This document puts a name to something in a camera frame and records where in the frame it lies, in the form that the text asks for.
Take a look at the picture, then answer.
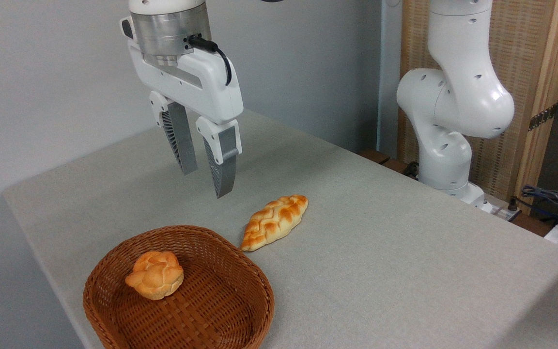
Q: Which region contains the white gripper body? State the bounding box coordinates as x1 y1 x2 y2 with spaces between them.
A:
120 16 244 125

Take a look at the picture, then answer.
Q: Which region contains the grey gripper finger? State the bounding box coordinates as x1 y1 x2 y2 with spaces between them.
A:
196 116 242 199
149 91 198 175

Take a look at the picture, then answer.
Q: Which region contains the long braided bread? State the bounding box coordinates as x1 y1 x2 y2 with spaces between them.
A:
240 194 309 252

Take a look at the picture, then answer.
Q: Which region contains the round knotted bread roll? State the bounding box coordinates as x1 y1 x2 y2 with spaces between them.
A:
125 251 184 301

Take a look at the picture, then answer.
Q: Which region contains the brown wicker basket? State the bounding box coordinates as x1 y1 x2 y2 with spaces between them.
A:
83 225 275 349

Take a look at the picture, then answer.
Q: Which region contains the grey tablecloth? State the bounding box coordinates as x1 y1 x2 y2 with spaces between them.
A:
2 109 558 349

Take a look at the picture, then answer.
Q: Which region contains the wood framed rattan screen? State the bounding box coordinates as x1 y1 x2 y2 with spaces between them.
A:
398 0 558 214

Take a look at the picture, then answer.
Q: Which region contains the black screen hinge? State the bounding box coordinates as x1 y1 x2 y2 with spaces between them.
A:
528 103 558 132

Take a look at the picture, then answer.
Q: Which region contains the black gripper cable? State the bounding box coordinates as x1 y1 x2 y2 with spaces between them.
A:
188 35 233 86

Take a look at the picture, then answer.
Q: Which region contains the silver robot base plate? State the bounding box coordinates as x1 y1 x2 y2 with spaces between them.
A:
488 196 522 222

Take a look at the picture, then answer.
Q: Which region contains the blue grey cable bundle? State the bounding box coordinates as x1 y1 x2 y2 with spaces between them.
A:
520 184 558 228

